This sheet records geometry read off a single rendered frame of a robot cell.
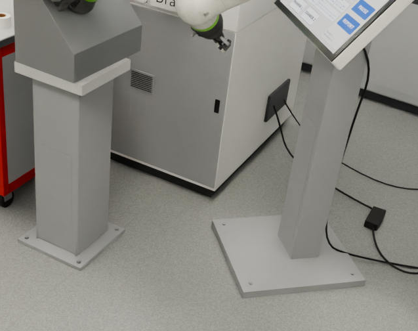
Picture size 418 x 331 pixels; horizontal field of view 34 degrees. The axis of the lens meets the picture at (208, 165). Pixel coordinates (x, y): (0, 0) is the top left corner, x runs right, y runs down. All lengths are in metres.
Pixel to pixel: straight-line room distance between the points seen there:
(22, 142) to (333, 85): 1.26
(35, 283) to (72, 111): 0.66
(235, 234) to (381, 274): 0.60
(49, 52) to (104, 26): 0.21
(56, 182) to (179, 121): 0.66
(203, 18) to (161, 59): 1.01
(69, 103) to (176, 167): 0.85
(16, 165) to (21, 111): 0.23
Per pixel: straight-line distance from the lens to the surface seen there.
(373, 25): 2.11
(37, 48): 2.29
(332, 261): 2.78
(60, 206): 2.59
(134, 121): 3.07
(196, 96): 2.84
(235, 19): 2.66
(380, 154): 3.70
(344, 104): 2.41
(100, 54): 2.31
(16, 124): 2.78
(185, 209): 2.98
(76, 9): 2.27
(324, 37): 2.19
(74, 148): 2.41
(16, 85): 2.71
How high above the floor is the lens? 1.72
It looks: 31 degrees down
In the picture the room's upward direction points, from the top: 7 degrees clockwise
